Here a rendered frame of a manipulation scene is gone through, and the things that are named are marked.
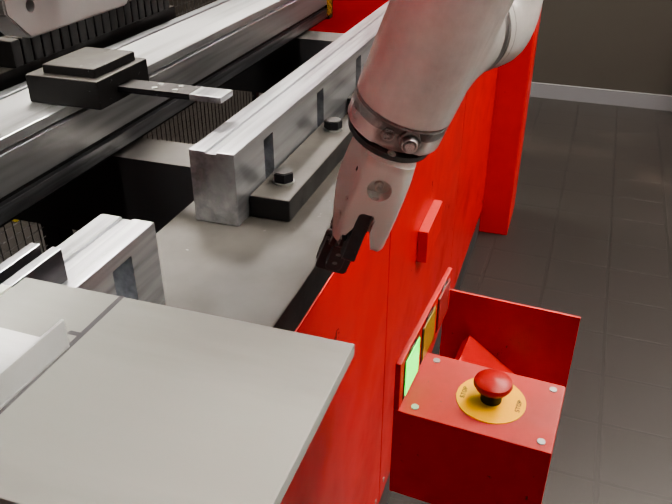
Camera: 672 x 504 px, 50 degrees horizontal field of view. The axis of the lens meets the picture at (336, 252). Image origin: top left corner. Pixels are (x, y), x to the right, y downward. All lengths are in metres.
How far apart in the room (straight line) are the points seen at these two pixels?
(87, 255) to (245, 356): 0.24
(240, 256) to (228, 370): 0.38
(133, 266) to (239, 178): 0.23
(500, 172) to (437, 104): 2.08
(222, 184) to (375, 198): 0.30
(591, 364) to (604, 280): 0.48
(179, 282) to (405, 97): 0.35
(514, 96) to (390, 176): 1.97
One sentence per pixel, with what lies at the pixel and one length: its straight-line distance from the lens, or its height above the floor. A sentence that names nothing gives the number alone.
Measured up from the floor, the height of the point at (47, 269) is 0.99.
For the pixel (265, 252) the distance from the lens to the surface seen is 0.83.
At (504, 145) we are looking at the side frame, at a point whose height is 0.35.
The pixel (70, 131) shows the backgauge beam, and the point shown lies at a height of 0.95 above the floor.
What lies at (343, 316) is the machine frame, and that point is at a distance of 0.96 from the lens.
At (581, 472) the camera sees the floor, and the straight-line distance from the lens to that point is 1.85.
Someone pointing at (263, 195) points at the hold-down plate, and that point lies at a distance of 0.90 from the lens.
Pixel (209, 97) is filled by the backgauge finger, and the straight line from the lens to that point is 0.95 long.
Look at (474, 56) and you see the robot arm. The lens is 0.56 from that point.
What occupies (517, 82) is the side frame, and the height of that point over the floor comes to 0.58.
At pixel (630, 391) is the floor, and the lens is 2.12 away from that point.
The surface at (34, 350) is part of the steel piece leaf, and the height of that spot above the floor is 1.02.
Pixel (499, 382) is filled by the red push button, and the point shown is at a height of 0.81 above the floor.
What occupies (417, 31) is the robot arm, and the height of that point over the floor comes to 1.17.
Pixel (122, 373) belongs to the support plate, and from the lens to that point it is 0.48.
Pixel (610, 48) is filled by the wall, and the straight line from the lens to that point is 4.26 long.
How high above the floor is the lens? 1.29
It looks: 30 degrees down
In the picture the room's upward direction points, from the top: straight up
